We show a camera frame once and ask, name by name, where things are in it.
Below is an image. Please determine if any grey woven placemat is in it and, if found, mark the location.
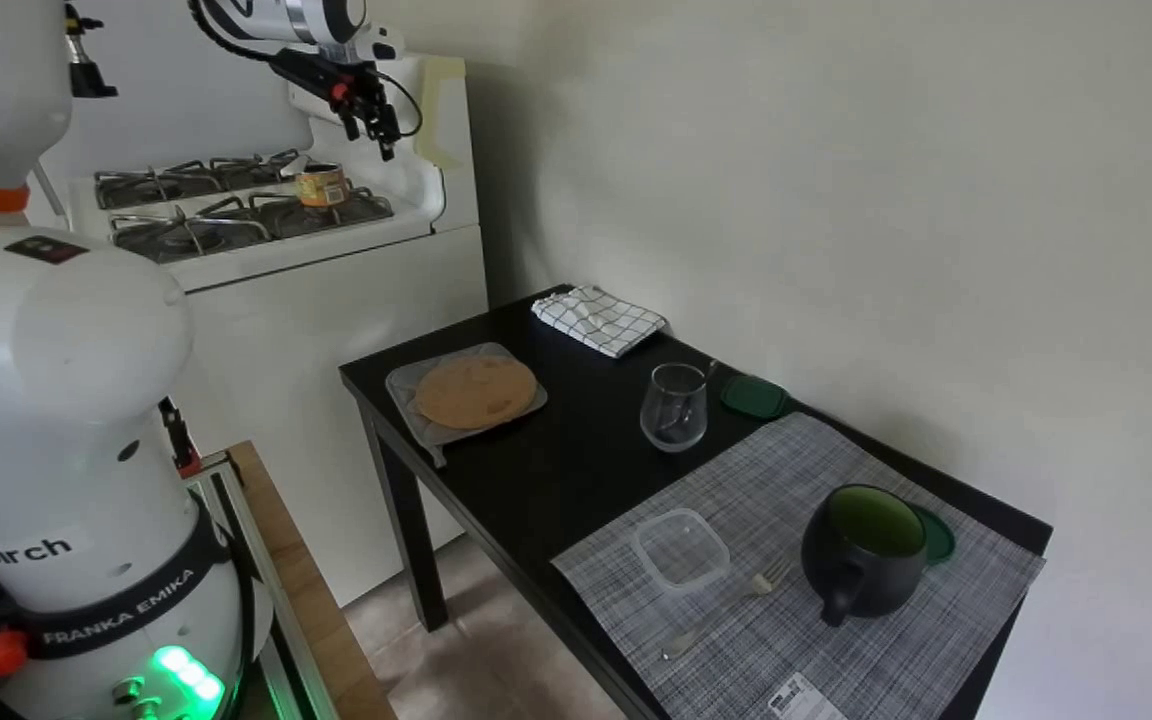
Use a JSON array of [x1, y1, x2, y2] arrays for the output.
[[550, 409, 1048, 720]]

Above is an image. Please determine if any red black clamp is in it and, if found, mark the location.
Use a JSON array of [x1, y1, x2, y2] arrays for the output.
[[153, 396, 207, 481]]

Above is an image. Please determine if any green saucer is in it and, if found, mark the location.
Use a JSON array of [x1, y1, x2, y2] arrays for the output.
[[912, 500, 960, 574]]

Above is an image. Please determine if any wooden board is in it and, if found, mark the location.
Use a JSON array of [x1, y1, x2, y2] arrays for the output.
[[222, 439, 401, 720]]

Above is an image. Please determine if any grey quilted pot holder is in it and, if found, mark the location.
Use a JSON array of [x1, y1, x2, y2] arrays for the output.
[[381, 341, 553, 473]]

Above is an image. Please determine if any clear drinking glass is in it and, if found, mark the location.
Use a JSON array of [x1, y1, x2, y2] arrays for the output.
[[636, 362, 714, 458]]

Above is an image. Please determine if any black table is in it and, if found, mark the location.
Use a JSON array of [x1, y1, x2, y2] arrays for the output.
[[337, 280, 1056, 720]]

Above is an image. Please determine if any white stove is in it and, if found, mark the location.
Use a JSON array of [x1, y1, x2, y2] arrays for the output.
[[25, 54, 494, 611]]

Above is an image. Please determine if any black pot green inside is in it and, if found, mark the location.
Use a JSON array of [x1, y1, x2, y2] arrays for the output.
[[796, 481, 931, 634]]

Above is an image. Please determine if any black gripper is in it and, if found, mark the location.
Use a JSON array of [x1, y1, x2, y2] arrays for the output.
[[279, 43, 408, 166]]

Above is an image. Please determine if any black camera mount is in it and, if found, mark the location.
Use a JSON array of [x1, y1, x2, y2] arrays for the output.
[[62, 0, 120, 99]]

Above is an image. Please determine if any dark green round lid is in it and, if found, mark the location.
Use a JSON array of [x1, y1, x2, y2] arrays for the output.
[[714, 373, 796, 426]]

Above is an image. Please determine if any round cork trivet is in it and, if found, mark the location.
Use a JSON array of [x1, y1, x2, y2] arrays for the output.
[[413, 353, 545, 433]]

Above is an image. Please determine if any black stove grate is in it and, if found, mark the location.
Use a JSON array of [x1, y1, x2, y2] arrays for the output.
[[94, 145, 309, 215], [108, 183, 401, 269]]

